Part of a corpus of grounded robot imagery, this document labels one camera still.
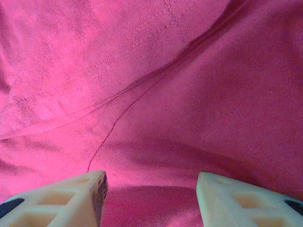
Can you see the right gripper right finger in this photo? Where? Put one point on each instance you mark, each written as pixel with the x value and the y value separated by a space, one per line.
pixel 236 203

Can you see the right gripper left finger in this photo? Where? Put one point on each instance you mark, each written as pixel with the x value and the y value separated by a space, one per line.
pixel 59 201

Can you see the red t-shirt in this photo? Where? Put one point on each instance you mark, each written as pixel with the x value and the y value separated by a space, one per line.
pixel 151 94

